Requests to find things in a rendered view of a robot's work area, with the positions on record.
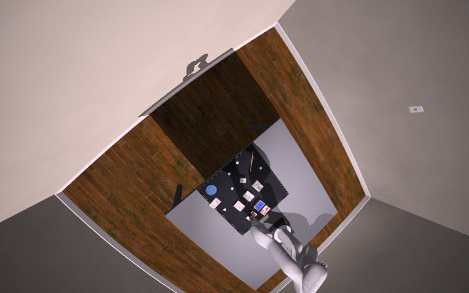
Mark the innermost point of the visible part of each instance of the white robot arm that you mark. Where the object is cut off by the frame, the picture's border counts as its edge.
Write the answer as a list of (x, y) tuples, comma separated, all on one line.
[(292, 266)]

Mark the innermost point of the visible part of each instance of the blue playing card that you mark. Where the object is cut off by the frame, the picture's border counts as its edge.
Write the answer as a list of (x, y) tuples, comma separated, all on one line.
[(259, 205)]

